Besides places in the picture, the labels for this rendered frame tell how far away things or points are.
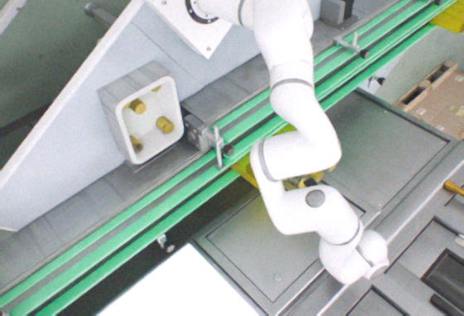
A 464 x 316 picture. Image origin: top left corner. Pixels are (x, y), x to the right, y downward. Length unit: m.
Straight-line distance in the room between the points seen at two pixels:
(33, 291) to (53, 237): 0.14
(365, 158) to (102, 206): 0.90
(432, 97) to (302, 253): 4.34
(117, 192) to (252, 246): 0.42
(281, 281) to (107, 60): 0.74
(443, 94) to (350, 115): 3.86
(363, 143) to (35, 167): 1.08
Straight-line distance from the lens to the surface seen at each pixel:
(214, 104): 1.30
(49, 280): 1.20
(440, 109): 5.37
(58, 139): 1.17
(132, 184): 1.26
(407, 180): 1.57
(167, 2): 1.09
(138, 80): 1.13
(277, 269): 1.28
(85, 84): 1.12
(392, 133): 1.71
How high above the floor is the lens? 1.63
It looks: 33 degrees down
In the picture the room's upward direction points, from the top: 127 degrees clockwise
